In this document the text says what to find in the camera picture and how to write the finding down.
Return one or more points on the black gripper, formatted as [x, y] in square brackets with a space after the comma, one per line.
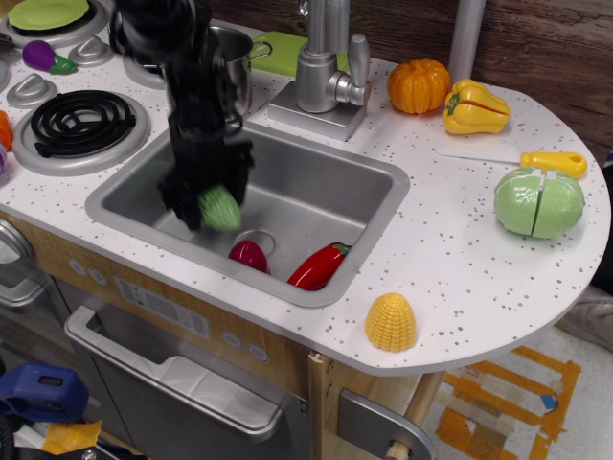
[203, 161]

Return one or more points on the green bumpy toy squash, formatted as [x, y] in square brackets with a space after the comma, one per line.
[219, 210]

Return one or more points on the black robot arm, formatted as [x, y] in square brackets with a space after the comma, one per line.
[175, 36]

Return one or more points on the stainless steel pot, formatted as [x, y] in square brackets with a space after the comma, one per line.
[239, 51]

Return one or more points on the dark red toy vegetable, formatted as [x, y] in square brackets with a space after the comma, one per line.
[249, 253]

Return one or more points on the grey toy sink basin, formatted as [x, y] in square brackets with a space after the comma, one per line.
[300, 197]

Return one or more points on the red toy chili pepper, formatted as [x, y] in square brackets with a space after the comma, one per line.
[316, 271]

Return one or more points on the black coil front burner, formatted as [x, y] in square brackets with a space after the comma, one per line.
[80, 132]

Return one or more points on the green cutting board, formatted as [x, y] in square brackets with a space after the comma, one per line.
[287, 56]

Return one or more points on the silver toy faucet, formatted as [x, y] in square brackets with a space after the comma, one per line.
[331, 89]

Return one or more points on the grey stove knob upper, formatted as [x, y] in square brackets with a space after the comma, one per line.
[91, 52]

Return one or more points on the grey stove knob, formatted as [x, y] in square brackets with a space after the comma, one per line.
[31, 92]
[91, 52]

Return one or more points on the grey dishwasher door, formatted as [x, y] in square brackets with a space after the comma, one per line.
[178, 401]

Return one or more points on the grey stove knob lower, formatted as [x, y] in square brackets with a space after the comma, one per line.
[31, 92]

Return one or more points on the orange toy at left edge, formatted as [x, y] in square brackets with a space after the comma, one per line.
[5, 130]

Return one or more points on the yellow toy corn piece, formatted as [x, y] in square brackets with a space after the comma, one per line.
[390, 324]

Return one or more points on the purple toy eggplant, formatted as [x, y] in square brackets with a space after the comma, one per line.
[39, 54]

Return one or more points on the orange toy pumpkin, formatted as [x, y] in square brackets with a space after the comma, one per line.
[418, 86]

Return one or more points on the green toy plate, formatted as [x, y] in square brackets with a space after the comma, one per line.
[43, 15]

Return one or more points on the blue plastic device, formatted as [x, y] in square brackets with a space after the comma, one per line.
[43, 393]

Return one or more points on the yellow toy bell pepper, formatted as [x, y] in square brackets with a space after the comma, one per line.
[471, 108]

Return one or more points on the grey vertical pole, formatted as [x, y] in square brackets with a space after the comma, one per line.
[467, 28]

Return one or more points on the green toy cabbage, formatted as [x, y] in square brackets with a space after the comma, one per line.
[533, 203]

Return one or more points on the grey oven door handle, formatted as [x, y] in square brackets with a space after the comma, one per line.
[22, 288]

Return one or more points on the yellow handled toy knife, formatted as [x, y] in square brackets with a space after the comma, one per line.
[572, 163]

